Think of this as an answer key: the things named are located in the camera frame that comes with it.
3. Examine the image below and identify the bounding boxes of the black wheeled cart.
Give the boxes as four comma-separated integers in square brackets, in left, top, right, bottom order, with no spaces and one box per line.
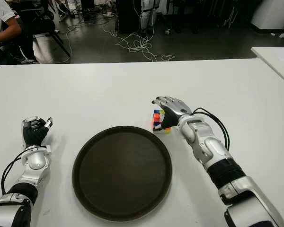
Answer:
[160,0,218,35]

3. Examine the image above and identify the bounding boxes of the white side table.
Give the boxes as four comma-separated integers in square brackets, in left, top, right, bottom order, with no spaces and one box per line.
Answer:
[250,46,284,89]

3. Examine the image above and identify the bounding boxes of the dark brown round plate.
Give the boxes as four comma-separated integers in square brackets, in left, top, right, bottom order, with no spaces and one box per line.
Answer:
[72,126,173,222]

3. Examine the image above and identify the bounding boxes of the silver humanoid robot legs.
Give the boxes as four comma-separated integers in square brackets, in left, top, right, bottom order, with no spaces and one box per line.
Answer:
[139,0,161,36]

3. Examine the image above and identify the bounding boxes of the white pillar base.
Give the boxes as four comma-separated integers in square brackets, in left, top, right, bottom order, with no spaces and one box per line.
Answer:
[249,0,284,31]

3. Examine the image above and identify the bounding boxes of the black chair with angled legs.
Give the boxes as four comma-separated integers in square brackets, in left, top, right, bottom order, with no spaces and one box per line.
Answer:
[26,0,71,59]

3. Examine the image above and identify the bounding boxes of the left arm black cables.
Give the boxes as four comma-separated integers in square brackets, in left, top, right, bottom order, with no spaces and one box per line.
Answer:
[1,150,29,194]

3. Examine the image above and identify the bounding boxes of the thin white floor cable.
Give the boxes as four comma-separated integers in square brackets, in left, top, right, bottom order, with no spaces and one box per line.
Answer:
[55,18,96,64]

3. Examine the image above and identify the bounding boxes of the right arm black cables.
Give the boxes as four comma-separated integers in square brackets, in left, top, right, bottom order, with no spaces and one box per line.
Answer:
[191,107,231,151]

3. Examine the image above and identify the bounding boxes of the arm black cables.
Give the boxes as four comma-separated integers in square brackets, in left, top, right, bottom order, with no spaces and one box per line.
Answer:
[1,150,29,194]
[191,107,231,151]

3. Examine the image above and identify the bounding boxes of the person in white shirt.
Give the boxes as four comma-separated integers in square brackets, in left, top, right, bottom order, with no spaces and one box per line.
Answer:
[0,0,23,73]

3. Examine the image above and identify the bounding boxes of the tangled white floor cable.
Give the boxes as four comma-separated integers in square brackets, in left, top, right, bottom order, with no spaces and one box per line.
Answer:
[101,25,176,62]

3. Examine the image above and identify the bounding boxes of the black cabinet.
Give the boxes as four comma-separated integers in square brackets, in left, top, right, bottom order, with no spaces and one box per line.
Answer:
[115,0,142,34]

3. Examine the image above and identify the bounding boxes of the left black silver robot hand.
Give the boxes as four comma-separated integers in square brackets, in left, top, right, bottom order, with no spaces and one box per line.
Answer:
[21,115,54,148]

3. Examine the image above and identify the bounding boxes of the person in black clothes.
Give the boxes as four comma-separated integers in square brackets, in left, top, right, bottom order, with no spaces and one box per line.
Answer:
[11,0,40,65]

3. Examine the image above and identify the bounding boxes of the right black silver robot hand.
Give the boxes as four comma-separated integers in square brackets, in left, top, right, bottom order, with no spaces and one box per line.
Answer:
[151,95,193,132]

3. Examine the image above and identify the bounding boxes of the multicoloured Rubik's cube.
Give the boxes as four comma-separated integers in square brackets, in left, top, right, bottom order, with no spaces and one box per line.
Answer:
[152,109,172,134]

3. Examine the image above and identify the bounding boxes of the silver folded stand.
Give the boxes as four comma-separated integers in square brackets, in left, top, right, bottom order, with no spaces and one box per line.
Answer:
[221,6,238,29]

